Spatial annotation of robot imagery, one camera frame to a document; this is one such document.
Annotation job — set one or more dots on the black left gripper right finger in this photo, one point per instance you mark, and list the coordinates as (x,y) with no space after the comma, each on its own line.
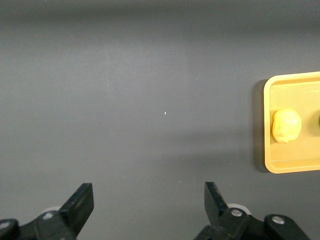
(214,205)

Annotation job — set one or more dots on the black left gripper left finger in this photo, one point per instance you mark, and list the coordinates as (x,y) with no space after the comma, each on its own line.
(79,205)

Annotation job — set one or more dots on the yellow plastic tray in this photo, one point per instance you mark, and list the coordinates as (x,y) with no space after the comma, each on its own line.
(290,92)

